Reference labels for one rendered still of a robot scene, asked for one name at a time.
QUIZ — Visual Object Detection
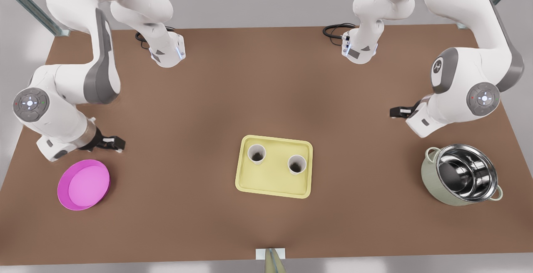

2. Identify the pink round plate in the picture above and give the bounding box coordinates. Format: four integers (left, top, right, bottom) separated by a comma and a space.
57, 159, 111, 211

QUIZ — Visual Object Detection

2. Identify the white IKEA cup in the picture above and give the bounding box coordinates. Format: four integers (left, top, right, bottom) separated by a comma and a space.
287, 155, 307, 175
247, 144, 267, 165

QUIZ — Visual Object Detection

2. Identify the sage green steel-lined pot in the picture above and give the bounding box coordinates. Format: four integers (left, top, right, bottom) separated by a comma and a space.
421, 144, 504, 206

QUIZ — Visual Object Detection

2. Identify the pale yellow rectangular tray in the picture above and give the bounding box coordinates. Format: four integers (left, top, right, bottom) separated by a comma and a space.
235, 135, 314, 199

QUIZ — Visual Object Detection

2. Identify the black cable loop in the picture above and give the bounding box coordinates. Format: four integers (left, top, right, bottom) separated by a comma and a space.
322, 23, 359, 40
135, 26, 176, 50

